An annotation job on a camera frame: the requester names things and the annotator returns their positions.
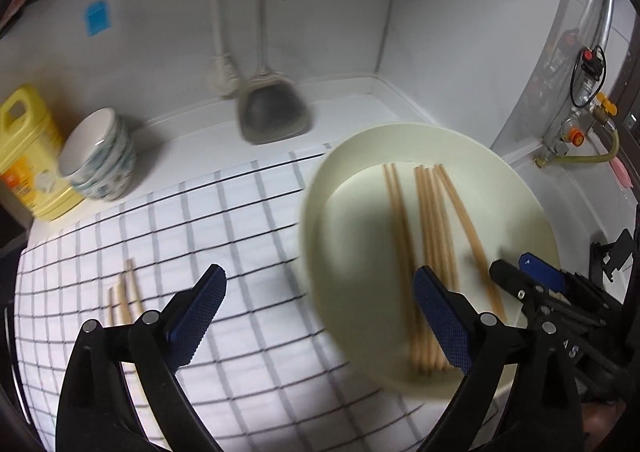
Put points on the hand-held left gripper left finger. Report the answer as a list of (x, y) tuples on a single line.
[(197, 317)]

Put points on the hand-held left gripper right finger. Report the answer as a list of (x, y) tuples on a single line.
[(442, 322)]

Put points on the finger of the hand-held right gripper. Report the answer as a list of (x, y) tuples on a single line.
[(507, 278), (542, 271)]

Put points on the row of wooden chopsticks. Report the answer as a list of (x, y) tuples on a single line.
[(123, 304)]

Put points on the bunch of wooden chopsticks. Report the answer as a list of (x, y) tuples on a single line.
[(430, 232)]

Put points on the white plastic basin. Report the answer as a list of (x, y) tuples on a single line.
[(360, 212)]

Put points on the black folding stand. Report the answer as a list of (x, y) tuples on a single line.
[(612, 252)]

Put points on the white black checkered cloth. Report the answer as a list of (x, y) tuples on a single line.
[(240, 222)]

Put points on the pink plastic item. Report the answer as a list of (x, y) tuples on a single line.
[(622, 174)]

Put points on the floral ceramic bowl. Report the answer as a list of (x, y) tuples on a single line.
[(90, 142), (112, 188), (125, 157)]

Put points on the metal skimmer spatula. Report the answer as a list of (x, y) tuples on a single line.
[(272, 112)]

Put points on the red knob valve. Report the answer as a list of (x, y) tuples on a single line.
[(589, 54)]

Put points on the yellow detergent bottle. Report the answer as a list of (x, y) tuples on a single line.
[(30, 157)]

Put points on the corrugated metal gas pipe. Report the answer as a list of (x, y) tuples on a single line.
[(602, 17)]

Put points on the blue wall hook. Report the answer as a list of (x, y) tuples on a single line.
[(97, 18)]

